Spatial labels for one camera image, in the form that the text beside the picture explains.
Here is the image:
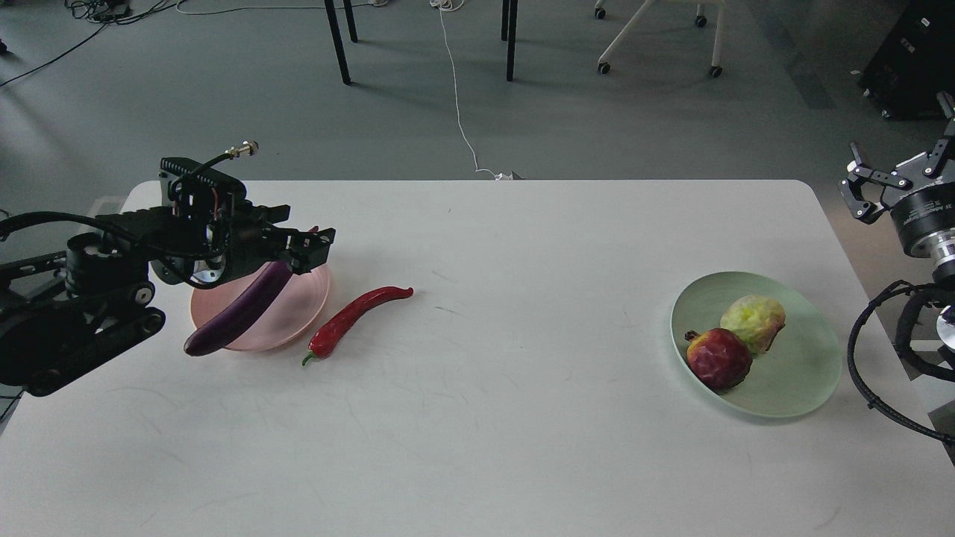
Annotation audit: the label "purple eggplant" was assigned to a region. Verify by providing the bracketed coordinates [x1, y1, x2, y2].
[184, 261, 295, 357]

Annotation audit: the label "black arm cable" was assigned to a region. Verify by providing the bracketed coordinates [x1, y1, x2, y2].
[848, 280, 955, 447]
[0, 211, 143, 247]

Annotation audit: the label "light green plate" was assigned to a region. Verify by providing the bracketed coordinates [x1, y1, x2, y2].
[669, 271, 845, 419]

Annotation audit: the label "black box on floor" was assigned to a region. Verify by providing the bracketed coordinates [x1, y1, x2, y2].
[857, 1, 954, 120]

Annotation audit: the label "white floor cable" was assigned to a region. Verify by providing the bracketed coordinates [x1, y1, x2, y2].
[428, 0, 514, 180]

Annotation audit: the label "pink plate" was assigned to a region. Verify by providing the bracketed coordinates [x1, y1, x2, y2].
[189, 265, 332, 351]

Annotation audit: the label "black table leg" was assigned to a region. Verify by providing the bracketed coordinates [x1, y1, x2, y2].
[323, 0, 358, 86]
[501, 0, 519, 82]

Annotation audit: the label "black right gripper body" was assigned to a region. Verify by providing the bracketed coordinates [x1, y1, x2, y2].
[892, 186, 954, 280]

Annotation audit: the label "red chili pepper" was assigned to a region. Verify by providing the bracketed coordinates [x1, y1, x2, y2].
[301, 286, 415, 367]

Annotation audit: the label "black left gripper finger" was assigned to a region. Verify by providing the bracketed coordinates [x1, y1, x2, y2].
[254, 227, 336, 274]
[246, 204, 291, 228]

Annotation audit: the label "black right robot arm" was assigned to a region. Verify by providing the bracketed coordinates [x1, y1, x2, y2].
[839, 91, 954, 382]

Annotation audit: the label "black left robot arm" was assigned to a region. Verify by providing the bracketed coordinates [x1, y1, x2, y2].
[1, 142, 335, 397]

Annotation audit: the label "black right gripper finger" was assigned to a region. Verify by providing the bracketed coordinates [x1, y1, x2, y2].
[839, 142, 915, 224]
[898, 91, 954, 194]

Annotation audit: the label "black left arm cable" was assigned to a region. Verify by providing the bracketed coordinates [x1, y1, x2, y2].
[0, 211, 143, 247]

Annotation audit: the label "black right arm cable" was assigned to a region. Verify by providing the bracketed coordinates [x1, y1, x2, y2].
[848, 280, 955, 447]

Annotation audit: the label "red pomegranate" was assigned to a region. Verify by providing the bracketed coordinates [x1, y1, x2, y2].
[683, 327, 754, 391]

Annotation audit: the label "green yellow apple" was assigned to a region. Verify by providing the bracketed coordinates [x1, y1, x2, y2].
[719, 295, 786, 356]

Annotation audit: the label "white rolling chair base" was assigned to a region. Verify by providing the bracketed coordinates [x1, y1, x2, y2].
[593, 0, 728, 78]

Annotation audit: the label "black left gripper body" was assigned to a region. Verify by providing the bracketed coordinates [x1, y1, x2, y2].
[153, 212, 258, 286]

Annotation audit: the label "black cables on floor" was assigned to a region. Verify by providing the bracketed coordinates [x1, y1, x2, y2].
[0, 0, 180, 87]

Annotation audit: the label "black table leg right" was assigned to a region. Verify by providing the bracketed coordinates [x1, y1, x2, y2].
[501, 0, 519, 82]

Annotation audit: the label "black table leg left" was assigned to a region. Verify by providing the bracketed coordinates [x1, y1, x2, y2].
[323, 0, 358, 86]

